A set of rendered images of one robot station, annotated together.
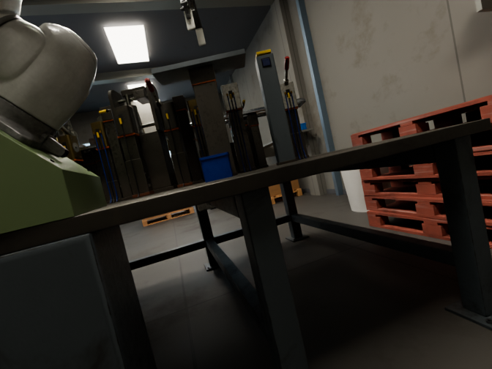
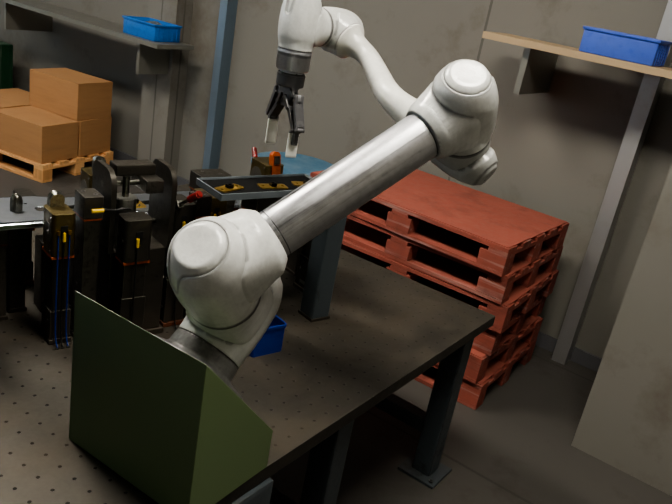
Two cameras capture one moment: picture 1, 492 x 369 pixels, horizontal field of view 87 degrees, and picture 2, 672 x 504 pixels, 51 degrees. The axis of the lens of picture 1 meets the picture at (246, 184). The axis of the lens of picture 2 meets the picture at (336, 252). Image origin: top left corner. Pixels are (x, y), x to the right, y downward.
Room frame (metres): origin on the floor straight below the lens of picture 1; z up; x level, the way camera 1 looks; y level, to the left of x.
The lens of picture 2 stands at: (-0.50, 1.16, 1.74)
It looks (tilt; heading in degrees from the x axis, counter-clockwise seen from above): 21 degrees down; 319
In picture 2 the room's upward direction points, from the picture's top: 11 degrees clockwise
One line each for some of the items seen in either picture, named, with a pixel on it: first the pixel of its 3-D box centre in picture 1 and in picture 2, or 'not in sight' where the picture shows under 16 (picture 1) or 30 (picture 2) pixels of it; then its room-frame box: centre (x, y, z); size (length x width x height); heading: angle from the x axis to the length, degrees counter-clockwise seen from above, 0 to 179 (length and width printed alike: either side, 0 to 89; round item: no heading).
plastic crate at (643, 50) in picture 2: not in sight; (624, 46); (1.32, -1.88, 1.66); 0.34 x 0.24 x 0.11; 16
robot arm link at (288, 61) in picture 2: not in sight; (293, 61); (1.08, 0.06, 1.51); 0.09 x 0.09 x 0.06
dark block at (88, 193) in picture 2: (119, 154); (85, 267); (1.20, 0.53, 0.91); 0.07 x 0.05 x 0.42; 1
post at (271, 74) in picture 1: (275, 111); (324, 253); (1.10, -0.19, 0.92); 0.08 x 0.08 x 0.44; 1
